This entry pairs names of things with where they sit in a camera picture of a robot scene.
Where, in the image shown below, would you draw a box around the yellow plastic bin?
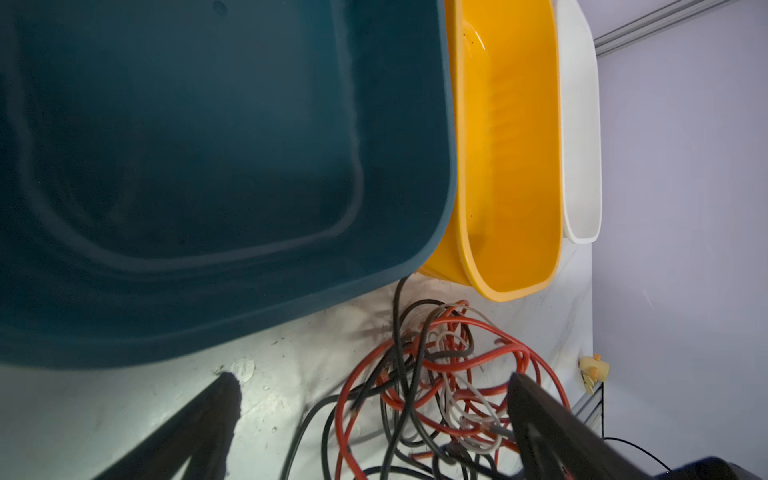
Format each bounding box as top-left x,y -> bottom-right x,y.
422,1 -> 563,303

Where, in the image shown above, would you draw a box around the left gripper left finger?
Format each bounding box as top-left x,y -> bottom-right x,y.
98,372 -> 242,479

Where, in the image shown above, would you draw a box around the small yellow toy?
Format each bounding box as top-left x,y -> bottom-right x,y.
579,354 -> 610,395

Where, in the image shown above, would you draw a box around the dark teal plastic bin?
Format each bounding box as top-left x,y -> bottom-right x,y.
1,0 -> 457,369

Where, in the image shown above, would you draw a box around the black cable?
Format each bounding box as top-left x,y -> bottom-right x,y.
280,275 -> 517,480

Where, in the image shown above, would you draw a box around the white plastic bin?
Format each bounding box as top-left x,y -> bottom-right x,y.
553,0 -> 603,244

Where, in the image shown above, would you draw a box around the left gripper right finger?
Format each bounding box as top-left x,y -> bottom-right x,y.
507,373 -> 649,479

